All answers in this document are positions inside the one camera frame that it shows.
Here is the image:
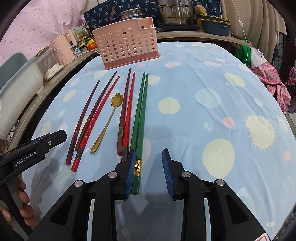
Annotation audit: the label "green chopstick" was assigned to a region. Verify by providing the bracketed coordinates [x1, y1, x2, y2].
[132, 73, 149, 195]
[130, 72, 146, 151]

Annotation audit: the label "bright red chopstick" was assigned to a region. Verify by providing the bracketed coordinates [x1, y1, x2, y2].
[121, 72, 135, 162]
[71, 75, 121, 172]

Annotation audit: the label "dark maroon chopstick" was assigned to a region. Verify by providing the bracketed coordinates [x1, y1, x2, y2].
[75, 71, 117, 151]
[116, 68, 131, 156]
[65, 79, 101, 166]

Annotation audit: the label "gold flower spoon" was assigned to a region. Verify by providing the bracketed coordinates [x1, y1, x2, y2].
[90, 93, 123, 154]

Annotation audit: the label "person's left hand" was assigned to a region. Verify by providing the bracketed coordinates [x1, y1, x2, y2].
[1, 175, 39, 230]

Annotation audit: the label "eyeglasses on counter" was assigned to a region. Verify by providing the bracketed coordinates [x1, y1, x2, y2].
[4, 120, 20, 148]

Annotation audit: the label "blue patterned tablecloth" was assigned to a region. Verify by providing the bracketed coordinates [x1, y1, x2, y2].
[33, 42, 295, 240]

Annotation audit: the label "pink perforated utensil holder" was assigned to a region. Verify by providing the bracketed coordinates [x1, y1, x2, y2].
[92, 17, 159, 70]

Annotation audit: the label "pink electric kettle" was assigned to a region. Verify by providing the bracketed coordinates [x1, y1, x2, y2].
[50, 29, 77, 66]

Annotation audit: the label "red tomato left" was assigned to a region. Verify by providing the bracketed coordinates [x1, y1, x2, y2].
[87, 41, 97, 51]

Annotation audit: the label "pink floral fabric bundle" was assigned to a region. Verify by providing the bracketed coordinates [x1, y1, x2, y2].
[251, 62, 292, 114]

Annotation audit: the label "black induction cooker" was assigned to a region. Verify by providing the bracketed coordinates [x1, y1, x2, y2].
[162, 25, 199, 32]

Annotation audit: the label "pink floral curtain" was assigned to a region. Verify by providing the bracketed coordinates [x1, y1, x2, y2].
[1, 0, 88, 64]

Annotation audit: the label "stacked blue yellow bowls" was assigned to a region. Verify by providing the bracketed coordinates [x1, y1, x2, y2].
[197, 15, 231, 37]

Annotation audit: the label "large steel steamer pot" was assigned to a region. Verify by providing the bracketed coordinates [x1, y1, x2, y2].
[157, 0, 194, 26]

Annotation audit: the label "navy patterned backsplash cloth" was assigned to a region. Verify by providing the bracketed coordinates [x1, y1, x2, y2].
[84, 0, 221, 29]

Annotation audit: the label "beige hanging cloth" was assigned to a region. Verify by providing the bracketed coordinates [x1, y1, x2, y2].
[220, 0, 287, 62]

